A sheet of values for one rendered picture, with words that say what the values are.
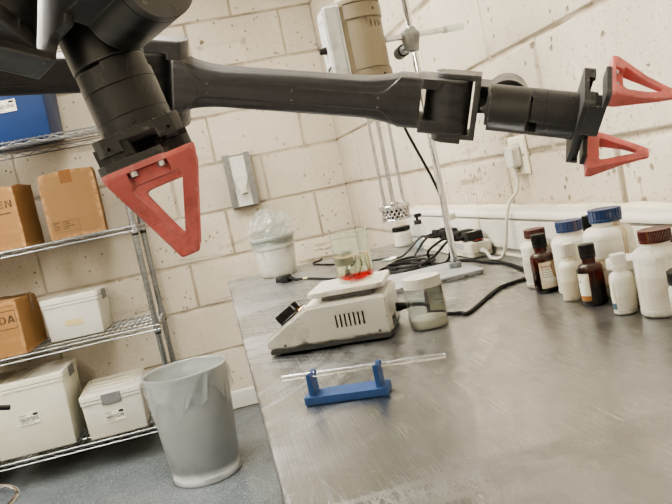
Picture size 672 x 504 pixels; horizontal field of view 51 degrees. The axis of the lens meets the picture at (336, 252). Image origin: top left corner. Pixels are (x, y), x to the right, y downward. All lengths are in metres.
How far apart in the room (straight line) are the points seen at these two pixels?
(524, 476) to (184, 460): 2.26
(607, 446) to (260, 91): 0.57
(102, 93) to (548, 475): 0.44
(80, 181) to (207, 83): 2.32
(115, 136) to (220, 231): 2.99
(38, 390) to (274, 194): 1.38
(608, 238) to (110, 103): 0.75
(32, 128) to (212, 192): 0.85
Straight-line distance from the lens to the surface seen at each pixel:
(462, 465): 0.62
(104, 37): 0.55
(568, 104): 0.90
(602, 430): 0.65
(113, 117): 0.56
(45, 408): 3.30
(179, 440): 2.74
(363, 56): 1.51
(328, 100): 0.90
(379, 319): 1.08
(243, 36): 3.62
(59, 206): 3.21
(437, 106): 0.90
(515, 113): 0.89
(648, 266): 0.96
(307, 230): 3.55
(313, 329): 1.10
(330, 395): 0.83
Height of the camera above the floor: 1.00
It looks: 6 degrees down
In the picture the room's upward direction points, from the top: 12 degrees counter-clockwise
